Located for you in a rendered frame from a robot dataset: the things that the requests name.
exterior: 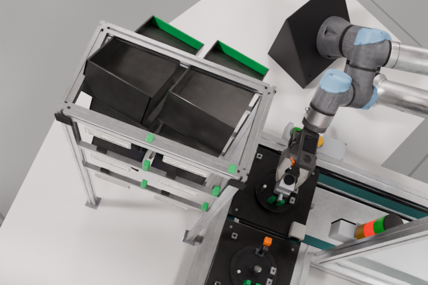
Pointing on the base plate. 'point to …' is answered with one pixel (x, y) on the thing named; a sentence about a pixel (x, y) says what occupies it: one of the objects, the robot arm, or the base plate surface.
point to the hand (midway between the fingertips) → (286, 182)
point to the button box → (336, 147)
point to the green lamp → (378, 225)
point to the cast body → (285, 186)
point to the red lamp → (369, 229)
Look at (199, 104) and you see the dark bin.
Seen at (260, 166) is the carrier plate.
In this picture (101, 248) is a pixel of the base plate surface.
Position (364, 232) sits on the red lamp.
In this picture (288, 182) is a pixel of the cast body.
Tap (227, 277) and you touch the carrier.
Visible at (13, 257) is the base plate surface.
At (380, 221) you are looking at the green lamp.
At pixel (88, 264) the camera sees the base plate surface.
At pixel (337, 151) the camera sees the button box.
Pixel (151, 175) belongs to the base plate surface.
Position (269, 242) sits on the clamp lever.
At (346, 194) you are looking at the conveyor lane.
